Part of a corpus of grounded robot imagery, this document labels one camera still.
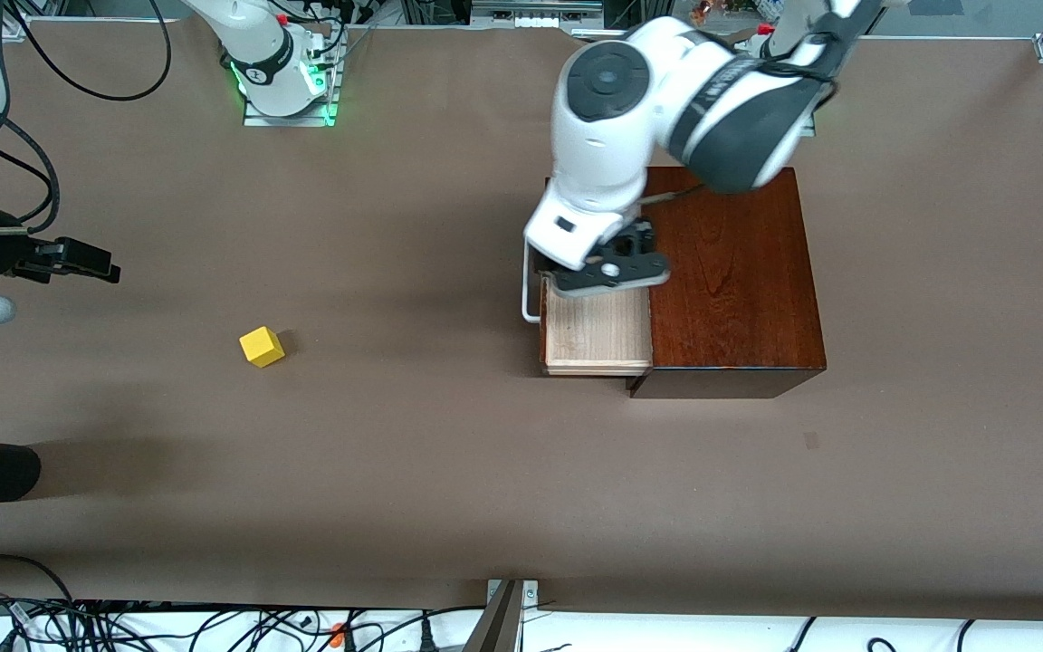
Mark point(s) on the light wood drawer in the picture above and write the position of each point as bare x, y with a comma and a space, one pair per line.
594, 335

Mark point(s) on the yellow block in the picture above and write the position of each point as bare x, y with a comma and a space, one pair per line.
262, 348

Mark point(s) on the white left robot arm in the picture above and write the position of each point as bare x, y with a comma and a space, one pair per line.
603, 136

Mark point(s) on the dark brown wooden cabinet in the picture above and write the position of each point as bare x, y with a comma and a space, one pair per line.
739, 290

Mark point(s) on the white power strip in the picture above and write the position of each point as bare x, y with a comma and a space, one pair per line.
531, 20

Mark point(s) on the aluminium right arm base plate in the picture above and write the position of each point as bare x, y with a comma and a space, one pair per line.
333, 91

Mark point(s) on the aluminium bracket with dark post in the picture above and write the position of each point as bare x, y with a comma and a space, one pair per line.
508, 616

